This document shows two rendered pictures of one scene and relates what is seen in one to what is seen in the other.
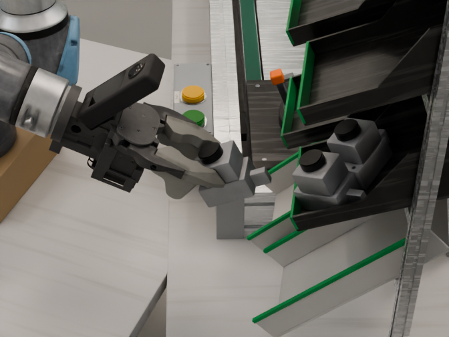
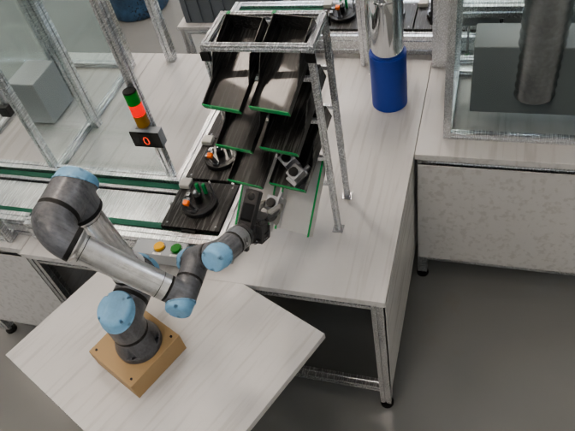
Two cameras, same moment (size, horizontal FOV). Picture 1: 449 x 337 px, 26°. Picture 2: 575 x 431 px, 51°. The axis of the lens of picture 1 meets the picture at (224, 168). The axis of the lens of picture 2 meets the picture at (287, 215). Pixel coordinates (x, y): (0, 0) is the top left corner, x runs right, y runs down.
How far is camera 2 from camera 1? 1.32 m
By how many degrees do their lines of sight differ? 44
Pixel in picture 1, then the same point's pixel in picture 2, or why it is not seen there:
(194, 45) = not seen: hidden behind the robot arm
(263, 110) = (184, 221)
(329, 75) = (278, 145)
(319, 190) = (303, 175)
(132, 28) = not seen: outside the picture
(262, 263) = (252, 250)
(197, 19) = not seen: hidden behind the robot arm
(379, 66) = (287, 128)
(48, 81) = (236, 228)
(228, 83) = (157, 233)
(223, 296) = (264, 266)
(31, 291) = (234, 336)
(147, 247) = (226, 289)
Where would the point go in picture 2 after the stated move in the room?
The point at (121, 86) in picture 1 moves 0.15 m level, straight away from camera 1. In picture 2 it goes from (254, 204) to (205, 203)
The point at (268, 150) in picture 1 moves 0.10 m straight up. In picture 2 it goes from (210, 224) to (203, 206)
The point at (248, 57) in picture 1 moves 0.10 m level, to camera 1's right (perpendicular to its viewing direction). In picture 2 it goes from (140, 224) to (151, 205)
